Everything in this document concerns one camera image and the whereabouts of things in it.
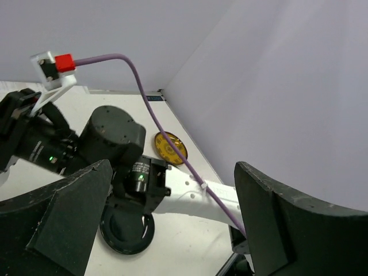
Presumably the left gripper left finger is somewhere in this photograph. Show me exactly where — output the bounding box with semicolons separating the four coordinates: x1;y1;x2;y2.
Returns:
1;160;112;275

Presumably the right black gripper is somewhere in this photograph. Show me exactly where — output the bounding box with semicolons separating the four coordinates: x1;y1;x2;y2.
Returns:
1;88;81;175

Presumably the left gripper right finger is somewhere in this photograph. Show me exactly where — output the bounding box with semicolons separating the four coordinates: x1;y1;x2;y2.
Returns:
234;162;367;275

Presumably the plain black plate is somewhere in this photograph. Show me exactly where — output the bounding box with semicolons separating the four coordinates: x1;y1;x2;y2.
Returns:
99;206;155;255

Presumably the yellow patterned plate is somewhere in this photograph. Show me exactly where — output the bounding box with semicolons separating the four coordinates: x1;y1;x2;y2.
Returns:
154;132;188;166

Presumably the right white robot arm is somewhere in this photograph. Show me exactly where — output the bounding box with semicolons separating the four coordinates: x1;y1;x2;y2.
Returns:
1;89;244;230

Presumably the dark label on table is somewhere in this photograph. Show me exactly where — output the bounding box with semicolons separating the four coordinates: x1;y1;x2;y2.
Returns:
146;95;165;102

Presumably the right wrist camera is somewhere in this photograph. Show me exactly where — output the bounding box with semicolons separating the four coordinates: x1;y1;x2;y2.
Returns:
30;51;76;116

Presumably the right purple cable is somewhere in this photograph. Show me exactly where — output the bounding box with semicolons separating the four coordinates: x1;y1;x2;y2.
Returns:
74;53;248;238

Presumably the aluminium frame rail right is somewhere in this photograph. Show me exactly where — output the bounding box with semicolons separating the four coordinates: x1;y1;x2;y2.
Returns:
155;103;234;275

